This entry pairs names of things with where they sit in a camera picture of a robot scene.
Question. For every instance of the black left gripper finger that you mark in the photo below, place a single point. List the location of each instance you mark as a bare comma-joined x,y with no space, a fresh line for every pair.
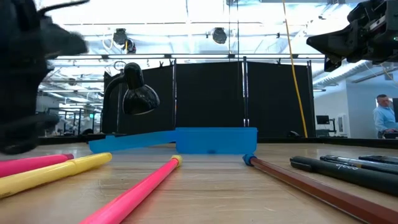
25,137
66,43

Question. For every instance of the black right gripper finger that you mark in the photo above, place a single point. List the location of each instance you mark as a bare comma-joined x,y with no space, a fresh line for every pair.
335,49
342,32

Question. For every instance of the yellow highlighter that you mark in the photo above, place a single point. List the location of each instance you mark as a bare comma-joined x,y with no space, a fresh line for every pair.
46,174

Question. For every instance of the slim black pen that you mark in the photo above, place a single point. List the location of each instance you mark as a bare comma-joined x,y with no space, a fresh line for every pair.
382,159

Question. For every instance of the black pen silver clip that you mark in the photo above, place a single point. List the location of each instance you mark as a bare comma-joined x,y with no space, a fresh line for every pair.
382,168

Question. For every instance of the pink pencil yellow eraser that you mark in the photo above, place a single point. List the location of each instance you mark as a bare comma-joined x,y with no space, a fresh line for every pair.
140,193

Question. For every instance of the blue plastic supply box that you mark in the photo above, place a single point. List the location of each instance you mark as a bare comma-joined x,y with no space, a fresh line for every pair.
214,140

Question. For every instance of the black ceiling spotlight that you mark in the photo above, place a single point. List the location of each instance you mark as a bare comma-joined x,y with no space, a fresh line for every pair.
120,36
219,35

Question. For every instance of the black computer monitor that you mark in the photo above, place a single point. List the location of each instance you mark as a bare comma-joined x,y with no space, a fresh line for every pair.
322,119

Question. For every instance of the person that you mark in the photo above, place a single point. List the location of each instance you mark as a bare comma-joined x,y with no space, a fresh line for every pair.
384,119

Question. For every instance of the black desk lamp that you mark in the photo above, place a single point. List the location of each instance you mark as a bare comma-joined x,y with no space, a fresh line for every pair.
138,96

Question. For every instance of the black pen white script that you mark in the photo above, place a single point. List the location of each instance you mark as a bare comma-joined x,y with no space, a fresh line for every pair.
342,172

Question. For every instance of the brown pencil blue eraser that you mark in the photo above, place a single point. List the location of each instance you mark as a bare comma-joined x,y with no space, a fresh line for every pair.
311,186

